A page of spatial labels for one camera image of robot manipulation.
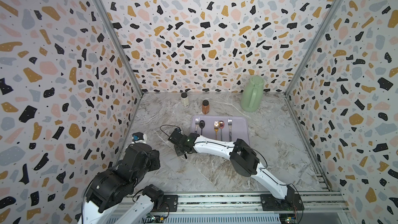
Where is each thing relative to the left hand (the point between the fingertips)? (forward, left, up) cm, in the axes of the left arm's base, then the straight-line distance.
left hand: (158, 153), depth 65 cm
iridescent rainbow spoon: (+29, -30, -24) cm, 48 cm away
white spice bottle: (+47, -5, -18) cm, 51 cm away
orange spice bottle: (+41, -20, -18) cm, 49 cm away
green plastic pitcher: (+39, -48, -5) cm, 63 cm away
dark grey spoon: (+9, -8, -25) cm, 28 cm away
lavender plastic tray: (+27, -34, -25) cm, 50 cm away
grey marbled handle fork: (+32, -36, -23) cm, 53 cm away
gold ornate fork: (+28, -26, -26) cm, 46 cm away
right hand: (+13, -4, -24) cm, 28 cm away
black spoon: (+29, -17, -24) cm, 42 cm away
